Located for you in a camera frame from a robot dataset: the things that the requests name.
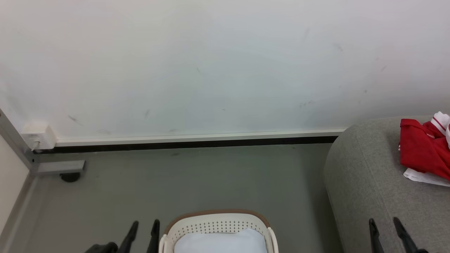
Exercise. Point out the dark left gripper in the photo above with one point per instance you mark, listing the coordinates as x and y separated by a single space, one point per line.
103 248

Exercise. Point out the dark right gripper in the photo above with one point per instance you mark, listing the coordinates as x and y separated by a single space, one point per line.
423 251

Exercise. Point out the red and white garment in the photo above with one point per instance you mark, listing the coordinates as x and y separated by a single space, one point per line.
422 151

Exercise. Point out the cream perforated laundry basket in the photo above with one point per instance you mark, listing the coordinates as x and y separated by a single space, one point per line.
211 225

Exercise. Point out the grey fabric sofa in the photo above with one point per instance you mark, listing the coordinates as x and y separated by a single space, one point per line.
369 182

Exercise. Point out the white cloth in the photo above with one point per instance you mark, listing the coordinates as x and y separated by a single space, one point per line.
221 242

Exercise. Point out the black and white baseboard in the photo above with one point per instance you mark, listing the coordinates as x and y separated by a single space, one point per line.
193 143

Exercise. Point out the black round frame foot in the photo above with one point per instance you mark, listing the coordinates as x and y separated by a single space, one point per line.
70 177

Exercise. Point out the white wall outlet box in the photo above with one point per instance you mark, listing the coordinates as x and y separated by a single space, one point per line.
38 135

